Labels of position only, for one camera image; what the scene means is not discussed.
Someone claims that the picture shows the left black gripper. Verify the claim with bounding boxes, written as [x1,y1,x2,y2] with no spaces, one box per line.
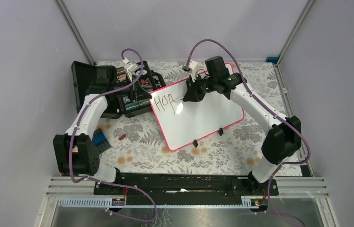
[110,75,152,102]

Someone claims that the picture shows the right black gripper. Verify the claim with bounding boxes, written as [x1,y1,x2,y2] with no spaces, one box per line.
[183,73,217,103]

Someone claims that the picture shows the pink framed whiteboard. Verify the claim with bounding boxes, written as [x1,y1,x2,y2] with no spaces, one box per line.
[150,79,245,151]

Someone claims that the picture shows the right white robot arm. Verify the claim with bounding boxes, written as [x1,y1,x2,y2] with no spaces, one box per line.
[182,56,301,195]

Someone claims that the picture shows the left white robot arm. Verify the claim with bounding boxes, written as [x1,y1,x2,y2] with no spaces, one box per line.
[53,61,150,194]

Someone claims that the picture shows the black poker chip case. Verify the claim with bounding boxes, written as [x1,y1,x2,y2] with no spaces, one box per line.
[71,61,166,119]

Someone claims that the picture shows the floral patterned table mat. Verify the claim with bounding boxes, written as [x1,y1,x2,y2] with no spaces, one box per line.
[97,61,286,175]

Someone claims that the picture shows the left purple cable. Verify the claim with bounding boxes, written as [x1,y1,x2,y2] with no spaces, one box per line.
[69,48,159,222]

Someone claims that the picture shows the purple cable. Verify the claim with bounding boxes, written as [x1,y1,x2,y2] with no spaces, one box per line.
[186,39,312,227]
[69,48,159,222]

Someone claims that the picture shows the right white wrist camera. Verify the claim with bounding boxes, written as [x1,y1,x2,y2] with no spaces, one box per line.
[182,60,199,82]

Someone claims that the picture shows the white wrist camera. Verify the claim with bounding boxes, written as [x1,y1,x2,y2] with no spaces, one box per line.
[123,58,139,82]
[182,60,199,82]

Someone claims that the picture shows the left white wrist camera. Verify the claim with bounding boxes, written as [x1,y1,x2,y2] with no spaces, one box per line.
[123,58,139,82]

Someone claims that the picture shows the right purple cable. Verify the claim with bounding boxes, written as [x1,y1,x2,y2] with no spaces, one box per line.
[186,39,312,227]

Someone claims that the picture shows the blue corner bracket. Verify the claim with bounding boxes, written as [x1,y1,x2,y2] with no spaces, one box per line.
[265,57,279,64]

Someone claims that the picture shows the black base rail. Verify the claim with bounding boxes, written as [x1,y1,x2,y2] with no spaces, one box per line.
[94,173,279,206]

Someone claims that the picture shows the white slotted cable duct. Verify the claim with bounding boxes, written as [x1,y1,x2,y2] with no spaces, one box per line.
[58,196,261,209]

